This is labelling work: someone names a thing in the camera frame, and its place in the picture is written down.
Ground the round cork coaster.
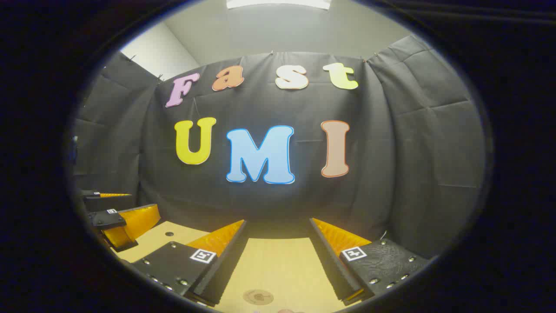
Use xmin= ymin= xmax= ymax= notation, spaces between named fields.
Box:
xmin=243 ymin=289 xmax=275 ymax=306

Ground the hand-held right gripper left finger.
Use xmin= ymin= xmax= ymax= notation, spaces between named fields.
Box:
xmin=130 ymin=220 xmax=248 ymax=307

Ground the ceiling light panel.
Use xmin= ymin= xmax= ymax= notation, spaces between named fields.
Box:
xmin=226 ymin=0 xmax=331 ymax=10

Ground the black backdrop cloth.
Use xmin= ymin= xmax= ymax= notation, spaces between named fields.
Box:
xmin=72 ymin=35 xmax=487 ymax=261

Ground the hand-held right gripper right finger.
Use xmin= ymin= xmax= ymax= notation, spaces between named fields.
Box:
xmin=308 ymin=217 xmax=430 ymax=307

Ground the wooden desktop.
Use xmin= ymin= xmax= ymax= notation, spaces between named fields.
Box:
xmin=111 ymin=221 xmax=348 ymax=313

